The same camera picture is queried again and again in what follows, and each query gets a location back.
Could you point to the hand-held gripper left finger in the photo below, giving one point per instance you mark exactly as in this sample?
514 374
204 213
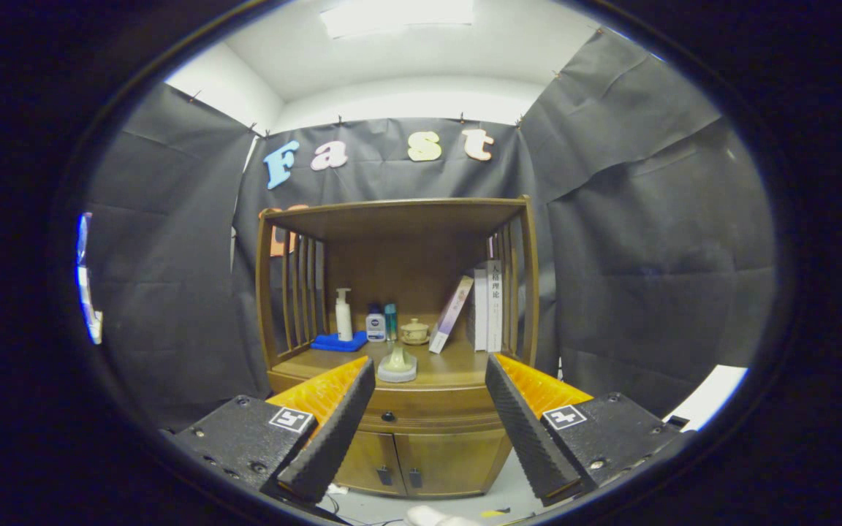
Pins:
333 431

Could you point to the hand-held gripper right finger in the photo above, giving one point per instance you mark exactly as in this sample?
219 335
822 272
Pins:
523 431

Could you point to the wooden drawer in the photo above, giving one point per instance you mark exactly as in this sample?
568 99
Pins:
435 413

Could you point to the pale green soap white dish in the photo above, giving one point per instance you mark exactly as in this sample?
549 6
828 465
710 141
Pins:
397 365

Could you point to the wooden cabinet door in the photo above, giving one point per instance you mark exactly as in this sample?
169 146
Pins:
370 456
450 460

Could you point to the wooden countertop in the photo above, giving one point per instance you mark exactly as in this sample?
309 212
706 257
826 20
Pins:
454 369

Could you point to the brown wooden cabinet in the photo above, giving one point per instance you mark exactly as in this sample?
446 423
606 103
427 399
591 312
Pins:
399 215

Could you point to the small yellow floor object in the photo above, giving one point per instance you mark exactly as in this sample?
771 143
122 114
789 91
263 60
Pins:
494 513

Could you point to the blue folded cloth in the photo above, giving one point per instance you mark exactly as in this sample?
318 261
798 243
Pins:
333 342

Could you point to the white pump bottle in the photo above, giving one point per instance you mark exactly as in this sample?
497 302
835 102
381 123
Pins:
343 321

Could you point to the white bottle with blue cap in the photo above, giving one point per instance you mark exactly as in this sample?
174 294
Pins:
375 329

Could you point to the small teal bottle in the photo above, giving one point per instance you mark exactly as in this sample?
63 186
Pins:
390 325

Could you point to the white book with black print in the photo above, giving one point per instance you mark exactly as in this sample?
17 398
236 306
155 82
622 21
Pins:
494 314

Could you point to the grey book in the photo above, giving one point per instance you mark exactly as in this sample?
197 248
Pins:
478 314

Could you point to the beige lidded teacup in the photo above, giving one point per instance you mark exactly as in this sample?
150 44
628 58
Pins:
414 332

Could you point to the purple and white book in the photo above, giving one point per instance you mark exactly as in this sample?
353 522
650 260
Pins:
452 314

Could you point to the black backdrop cloth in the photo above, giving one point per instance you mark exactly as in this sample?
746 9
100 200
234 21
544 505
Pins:
647 234

